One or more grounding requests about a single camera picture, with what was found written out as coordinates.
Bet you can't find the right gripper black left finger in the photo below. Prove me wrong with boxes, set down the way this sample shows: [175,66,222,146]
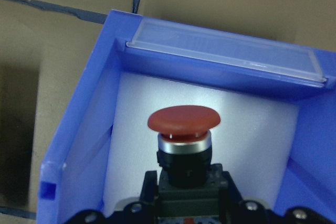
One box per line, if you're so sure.
[66,171,158,224]

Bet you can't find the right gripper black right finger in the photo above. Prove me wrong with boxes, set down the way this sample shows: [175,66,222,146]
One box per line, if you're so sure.
[219,171,333,224]

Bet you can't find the red push button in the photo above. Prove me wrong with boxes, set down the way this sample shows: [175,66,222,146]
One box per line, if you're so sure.
[148,105,221,218]

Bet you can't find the white foam pad destination bin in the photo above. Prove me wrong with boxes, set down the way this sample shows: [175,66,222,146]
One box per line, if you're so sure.
[102,71,300,213]

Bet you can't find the blue bin destination side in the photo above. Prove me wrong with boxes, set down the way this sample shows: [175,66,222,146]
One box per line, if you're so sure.
[37,10,335,223]

